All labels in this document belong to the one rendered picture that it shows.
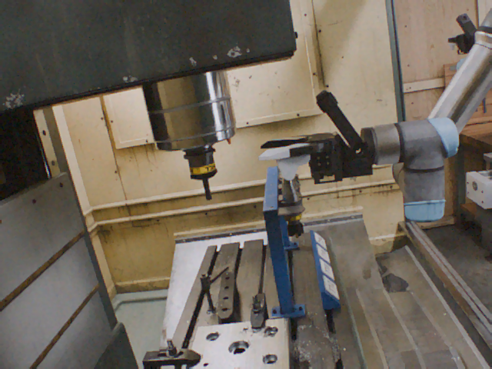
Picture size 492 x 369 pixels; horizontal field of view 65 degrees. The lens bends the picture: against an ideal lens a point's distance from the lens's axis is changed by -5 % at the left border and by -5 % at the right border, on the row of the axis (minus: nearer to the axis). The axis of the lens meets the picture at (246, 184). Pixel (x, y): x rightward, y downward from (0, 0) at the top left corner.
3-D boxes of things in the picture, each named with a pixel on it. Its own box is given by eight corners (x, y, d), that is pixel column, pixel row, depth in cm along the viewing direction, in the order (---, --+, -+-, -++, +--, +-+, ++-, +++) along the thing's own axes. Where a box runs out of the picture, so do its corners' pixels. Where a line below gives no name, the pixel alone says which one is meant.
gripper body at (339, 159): (310, 185, 73) (377, 177, 72) (305, 138, 71) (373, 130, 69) (307, 174, 80) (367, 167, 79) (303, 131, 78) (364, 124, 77)
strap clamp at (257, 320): (270, 326, 110) (262, 279, 106) (270, 357, 98) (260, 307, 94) (259, 327, 111) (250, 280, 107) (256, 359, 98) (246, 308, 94)
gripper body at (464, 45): (456, 54, 165) (475, 53, 153) (452, 34, 163) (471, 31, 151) (470, 50, 166) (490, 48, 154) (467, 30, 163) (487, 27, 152)
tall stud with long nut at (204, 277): (217, 307, 124) (208, 270, 121) (215, 312, 122) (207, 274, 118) (208, 307, 125) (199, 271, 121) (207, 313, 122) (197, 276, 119)
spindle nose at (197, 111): (172, 139, 85) (159, 83, 82) (245, 127, 82) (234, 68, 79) (141, 157, 70) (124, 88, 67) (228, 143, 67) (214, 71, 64)
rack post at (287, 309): (304, 306, 116) (290, 212, 108) (305, 317, 111) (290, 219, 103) (270, 310, 118) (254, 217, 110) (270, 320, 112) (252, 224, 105)
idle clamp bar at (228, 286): (238, 288, 133) (235, 271, 132) (238, 336, 109) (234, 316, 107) (224, 290, 133) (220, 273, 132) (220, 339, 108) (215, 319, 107)
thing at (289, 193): (280, 198, 112) (277, 175, 111) (296, 194, 113) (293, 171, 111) (284, 203, 108) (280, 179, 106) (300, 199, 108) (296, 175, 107)
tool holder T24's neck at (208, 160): (194, 169, 81) (191, 154, 80) (218, 166, 80) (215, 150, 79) (187, 176, 76) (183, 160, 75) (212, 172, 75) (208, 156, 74)
